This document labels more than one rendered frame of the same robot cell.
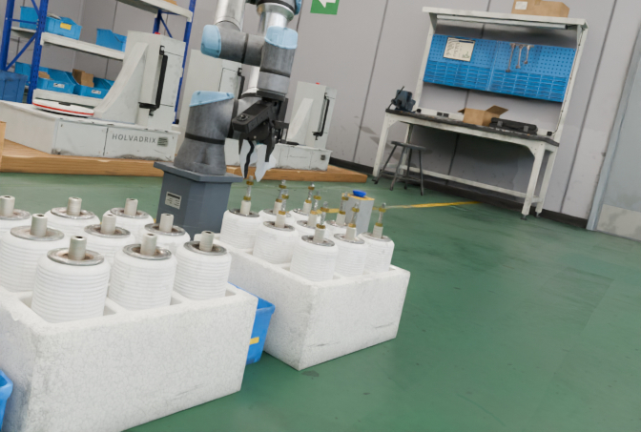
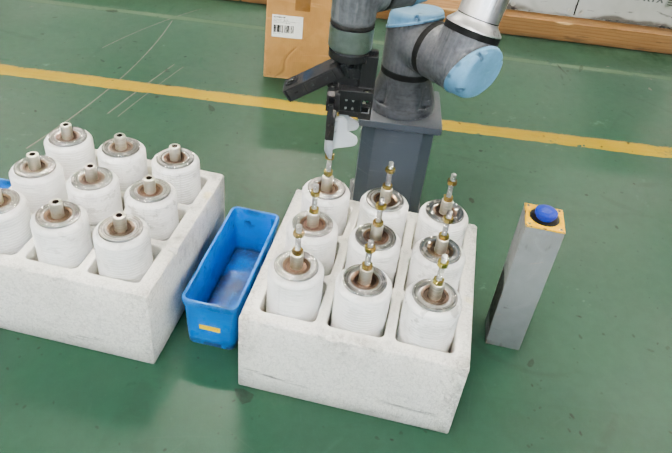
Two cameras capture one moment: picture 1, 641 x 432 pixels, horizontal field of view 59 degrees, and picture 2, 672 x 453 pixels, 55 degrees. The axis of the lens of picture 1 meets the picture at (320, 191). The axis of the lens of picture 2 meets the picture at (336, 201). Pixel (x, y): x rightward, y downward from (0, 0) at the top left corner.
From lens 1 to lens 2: 1.24 m
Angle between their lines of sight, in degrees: 62
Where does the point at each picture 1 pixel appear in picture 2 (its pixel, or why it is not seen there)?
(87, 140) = not seen: outside the picture
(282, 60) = (340, 9)
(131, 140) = not seen: outside the picture
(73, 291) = not seen: outside the picture
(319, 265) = (273, 294)
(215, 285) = (107, 266)
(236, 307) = (117, 295)
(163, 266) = (43, 234)
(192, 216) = (363, 159)
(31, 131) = not seen: outside the picture
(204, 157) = (386, 95)
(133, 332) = (12, 274)
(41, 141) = not seen: outside the picture
